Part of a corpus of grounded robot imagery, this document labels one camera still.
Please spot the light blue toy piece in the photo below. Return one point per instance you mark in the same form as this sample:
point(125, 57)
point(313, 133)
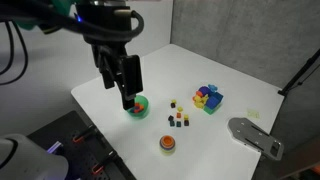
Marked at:
point(212, 87)

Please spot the purple glowing indicator light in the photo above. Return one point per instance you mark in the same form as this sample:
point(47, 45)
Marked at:
point(55, 146)

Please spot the purple toy piece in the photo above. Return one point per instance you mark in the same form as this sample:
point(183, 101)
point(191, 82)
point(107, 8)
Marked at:
point(203, 90)

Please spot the large green toy block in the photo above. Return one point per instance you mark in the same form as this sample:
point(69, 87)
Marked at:
point(210, 109)

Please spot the orange toy piece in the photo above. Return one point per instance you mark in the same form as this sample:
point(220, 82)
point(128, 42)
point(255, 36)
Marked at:
point(198, 94)

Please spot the black clamp orange tip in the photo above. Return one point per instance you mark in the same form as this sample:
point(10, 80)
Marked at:
point(105, 163)
point(83, 134)

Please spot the small dark green block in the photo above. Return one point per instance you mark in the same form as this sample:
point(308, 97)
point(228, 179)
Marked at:
point(178, 124)
point(172, 123)

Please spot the black stand pole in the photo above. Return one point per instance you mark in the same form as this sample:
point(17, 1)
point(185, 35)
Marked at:
point(300, 74)

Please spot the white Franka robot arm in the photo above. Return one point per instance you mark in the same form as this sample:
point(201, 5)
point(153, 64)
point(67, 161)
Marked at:
point(30, 160)

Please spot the gray metal mounting plate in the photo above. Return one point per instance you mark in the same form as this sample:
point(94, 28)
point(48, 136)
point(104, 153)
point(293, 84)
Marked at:
point(253, 136)

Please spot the black perforated base board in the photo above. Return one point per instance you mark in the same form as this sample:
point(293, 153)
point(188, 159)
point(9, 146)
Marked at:
point(83, 151)

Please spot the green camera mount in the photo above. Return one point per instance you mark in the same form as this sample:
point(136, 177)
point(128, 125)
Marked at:
point(61, 4)

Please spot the small orange block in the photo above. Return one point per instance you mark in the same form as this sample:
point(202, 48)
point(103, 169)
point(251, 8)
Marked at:
point(178, 115)

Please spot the yellow toy piece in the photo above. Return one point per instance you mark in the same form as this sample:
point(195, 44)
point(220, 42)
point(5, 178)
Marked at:
point(201, 101)

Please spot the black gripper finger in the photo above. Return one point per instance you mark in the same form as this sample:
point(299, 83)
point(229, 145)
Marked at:
point(132, 80)
point(107, 75)

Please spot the small black block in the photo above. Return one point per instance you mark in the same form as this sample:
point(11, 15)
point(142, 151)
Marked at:
point(173, 105)
point(171, 118)

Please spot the green plastic bowl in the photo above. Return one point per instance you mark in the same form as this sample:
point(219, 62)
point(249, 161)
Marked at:
point(144, 106)

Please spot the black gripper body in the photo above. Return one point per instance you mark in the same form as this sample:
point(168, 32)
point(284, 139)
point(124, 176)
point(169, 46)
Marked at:
point(105, 23)

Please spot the rainbow stacking cups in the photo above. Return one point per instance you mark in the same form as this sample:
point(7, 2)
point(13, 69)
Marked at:
point(167, 145)

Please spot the small dark red block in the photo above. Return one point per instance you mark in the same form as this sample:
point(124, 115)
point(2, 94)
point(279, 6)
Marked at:
point(186, 122)

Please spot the pale yellow sticker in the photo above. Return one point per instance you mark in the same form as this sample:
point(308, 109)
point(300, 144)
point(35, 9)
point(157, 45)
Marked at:
point(253, 113)

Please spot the small yellow block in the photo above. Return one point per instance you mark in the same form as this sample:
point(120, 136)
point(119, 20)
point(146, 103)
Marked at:
point(173, 101)
point(180, 108)
point(186, 117)

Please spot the large blue toy block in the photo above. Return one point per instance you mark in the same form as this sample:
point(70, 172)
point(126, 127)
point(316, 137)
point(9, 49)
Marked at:
point(216, 97)

